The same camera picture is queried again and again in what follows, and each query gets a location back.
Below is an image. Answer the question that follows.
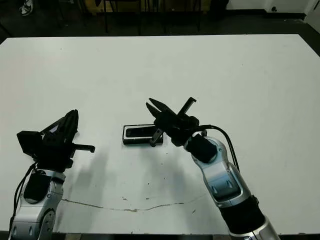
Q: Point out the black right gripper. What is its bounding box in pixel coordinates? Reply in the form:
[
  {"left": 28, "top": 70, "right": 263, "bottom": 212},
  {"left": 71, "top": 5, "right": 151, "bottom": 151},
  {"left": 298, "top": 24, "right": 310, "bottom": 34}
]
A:
[{"left": 145, "top": 96, "right": 201, "bottom": 147}]

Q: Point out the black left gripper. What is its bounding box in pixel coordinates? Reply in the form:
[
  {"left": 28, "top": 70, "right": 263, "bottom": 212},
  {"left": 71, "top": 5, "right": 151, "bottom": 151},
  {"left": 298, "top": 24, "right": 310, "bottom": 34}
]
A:
[{"left": 32, "top": 109, "right": 96, "bottom": 171}]

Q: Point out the black slim camera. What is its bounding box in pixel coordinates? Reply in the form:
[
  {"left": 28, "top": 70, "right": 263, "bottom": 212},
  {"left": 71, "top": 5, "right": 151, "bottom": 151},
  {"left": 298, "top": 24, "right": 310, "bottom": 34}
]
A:
[{"left": 125, "top": 127, "right": 161, "bottom": 139}]

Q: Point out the black box with white insert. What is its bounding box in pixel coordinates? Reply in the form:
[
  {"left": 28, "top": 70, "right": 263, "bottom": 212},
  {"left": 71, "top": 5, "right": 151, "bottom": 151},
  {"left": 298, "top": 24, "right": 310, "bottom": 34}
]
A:
[{"left": 122, "top": 123, "right": 165, "bottom": 146}]

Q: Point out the black bin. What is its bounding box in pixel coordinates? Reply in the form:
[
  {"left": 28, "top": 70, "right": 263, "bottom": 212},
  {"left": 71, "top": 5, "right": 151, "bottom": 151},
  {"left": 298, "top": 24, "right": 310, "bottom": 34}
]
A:
[{"left": 211, "top": 0, "right": 230, "bottom": 11}]

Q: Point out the white sneaker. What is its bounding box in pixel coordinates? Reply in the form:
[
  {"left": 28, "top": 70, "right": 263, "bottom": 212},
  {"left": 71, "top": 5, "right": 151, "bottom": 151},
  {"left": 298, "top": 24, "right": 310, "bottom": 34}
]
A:
[{"left": 19, "top": 0, "right": 34, "bottom": 16}]

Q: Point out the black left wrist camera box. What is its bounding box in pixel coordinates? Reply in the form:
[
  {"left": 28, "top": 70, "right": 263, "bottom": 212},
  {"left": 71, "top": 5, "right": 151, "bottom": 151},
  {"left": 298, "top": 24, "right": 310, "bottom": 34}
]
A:
[{"left": 16, "top": 130, "right": 43, "bottom": 156}]

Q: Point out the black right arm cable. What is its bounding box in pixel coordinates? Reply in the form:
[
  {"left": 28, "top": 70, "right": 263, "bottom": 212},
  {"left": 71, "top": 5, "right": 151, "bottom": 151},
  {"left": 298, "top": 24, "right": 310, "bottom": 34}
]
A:
[{"left": 198, "top": 124, "right": 241, "bottom": 173}]

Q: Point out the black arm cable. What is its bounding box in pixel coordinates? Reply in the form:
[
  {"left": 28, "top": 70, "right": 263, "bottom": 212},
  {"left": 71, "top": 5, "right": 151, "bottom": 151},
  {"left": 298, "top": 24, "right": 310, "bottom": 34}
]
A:
[
  {"left": 198, "top": 124, "right": 241, "bottom": 173},
  {"left": 9, "top": 163, "right": 36, "bottom": 233}
]

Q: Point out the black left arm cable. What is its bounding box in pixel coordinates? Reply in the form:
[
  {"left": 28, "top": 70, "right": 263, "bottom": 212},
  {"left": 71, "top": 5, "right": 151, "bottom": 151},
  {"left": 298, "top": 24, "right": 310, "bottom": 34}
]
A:
[{"left": 9, "top": 163, "right": 36, "bottom": 233}]

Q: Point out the black metal chair frame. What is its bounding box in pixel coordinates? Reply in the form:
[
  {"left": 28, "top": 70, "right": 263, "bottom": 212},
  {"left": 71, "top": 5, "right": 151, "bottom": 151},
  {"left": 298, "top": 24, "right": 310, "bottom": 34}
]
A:
[{"left": 97, "top": 0, "right": 203, "bottom": 35}]

